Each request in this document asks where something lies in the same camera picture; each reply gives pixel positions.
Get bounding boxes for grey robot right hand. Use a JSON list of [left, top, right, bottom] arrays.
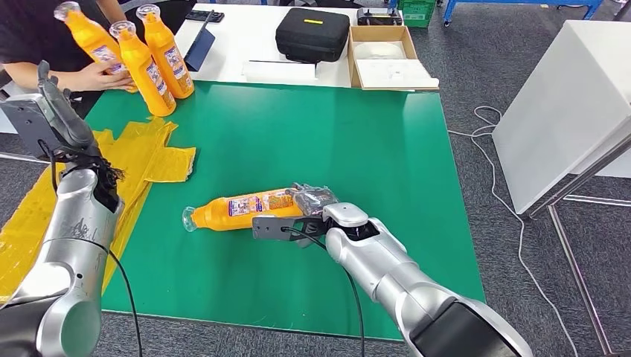
[[290, 182, 341, 218]]

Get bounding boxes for person's right hand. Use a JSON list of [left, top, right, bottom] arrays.
[[64, 59, 135, 94]]

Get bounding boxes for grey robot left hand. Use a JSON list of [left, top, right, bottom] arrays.
[[36, 59, 102, 158]]

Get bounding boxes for orange bottle with label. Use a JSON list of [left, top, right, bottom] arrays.
[[54, 1, 138, 94], [181, 187, 309, 234], [135, 4, 196, 100], [109, 20, 177, 118]]

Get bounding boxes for green table mat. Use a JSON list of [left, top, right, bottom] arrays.
[[83, 78, 488, 342]]

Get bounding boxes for metal-legged side table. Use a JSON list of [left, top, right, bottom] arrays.
[[0, 66, 51, 164]]

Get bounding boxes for person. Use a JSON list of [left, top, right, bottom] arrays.
[[0, 0, 136, 94]]

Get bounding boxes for yellow plastic sheet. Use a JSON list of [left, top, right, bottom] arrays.
[[0, 117, 197, 303]]

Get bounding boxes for dark blue tablet folio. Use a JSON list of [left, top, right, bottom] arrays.
[[183, 10, 217, 73]]

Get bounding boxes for black phone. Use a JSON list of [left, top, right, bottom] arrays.
[[185, 10, 225, 24]]

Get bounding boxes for open cardboard box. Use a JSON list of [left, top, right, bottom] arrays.
[[347, 25, 441, 92]]

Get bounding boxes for white foam block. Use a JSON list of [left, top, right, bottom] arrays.
[[353, 58, 440, 90]]

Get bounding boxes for white desk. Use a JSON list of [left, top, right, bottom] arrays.
[[175, 4, 361, 89]]

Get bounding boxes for round white plate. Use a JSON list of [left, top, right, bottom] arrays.
[[352, 40, 407, 60]]

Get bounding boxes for black carrying case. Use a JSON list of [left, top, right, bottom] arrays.
[[275, 7, 351, 63]]

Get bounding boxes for black controller device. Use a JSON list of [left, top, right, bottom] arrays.
[[356, 7, 404, 27]]

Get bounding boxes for green plastic crate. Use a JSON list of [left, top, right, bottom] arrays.
[[398, 0, 439, 28]]

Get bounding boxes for white table with metal legs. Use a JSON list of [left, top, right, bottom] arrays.
[[493, 19, 631, 357]]

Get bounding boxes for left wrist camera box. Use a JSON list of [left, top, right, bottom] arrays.
[[0, 93, 63, 158]]

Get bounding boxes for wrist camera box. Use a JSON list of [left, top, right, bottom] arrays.
[[251, 214, 327, 248], [0, 93, 63, 158]]

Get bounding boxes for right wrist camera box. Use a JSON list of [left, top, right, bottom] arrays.
[[251, 214, 327, 248]]

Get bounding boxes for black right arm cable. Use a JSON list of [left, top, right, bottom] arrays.
[[281, 225, 367, 357]]

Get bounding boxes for white floor cable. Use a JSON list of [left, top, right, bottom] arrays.
[[447, 104, 583, 357]]

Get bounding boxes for blue metal frame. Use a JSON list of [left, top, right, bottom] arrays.
[[442, 0, 608, 27]]

